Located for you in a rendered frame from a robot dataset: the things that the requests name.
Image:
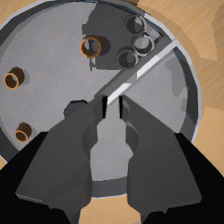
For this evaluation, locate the bronze bushing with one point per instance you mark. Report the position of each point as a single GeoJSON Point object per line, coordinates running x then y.
{"type": "Point", "coordinates": [25, 129]}
{"type": "Point", "coordinates": [86, 53]}
{"type": "Point", "coordinates": [9, 82]}

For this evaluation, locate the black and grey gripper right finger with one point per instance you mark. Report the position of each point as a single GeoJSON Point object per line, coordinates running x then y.
{"type": "Point", "coordinates": [168, 173]}

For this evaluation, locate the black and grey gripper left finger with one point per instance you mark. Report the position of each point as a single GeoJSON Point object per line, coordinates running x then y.
{"type": "Point", "coordinates": [53, 169]}

